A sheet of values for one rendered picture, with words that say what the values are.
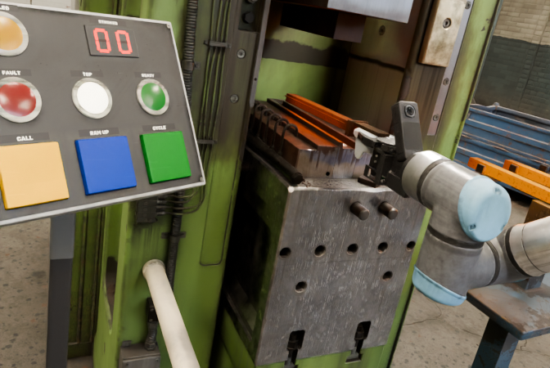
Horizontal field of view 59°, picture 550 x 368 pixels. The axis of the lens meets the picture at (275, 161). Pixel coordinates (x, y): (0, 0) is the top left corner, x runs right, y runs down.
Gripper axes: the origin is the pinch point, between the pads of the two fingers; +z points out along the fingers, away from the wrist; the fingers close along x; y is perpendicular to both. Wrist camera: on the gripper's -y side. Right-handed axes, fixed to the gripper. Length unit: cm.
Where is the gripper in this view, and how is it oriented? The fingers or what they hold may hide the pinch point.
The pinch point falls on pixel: (362, 128)
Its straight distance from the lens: 104.6
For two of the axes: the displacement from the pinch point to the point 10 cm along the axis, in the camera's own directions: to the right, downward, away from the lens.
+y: -1.8, 9.3, 3.1
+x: 9.0, 0.3, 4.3
